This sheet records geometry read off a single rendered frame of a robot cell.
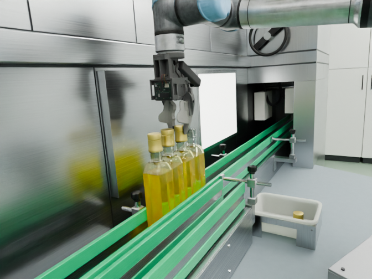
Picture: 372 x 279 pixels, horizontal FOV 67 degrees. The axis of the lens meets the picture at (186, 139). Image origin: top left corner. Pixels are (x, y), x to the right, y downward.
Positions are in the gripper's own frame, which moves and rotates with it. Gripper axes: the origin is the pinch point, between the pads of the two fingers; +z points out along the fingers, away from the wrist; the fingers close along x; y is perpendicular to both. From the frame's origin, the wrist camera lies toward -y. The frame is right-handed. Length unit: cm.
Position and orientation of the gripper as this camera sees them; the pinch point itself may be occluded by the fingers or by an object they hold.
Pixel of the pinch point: (180, 128)
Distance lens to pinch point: 78.2
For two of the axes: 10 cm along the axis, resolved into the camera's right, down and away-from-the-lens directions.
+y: -5.4, 2.1, -8.2
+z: 0.6, 9.8, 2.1
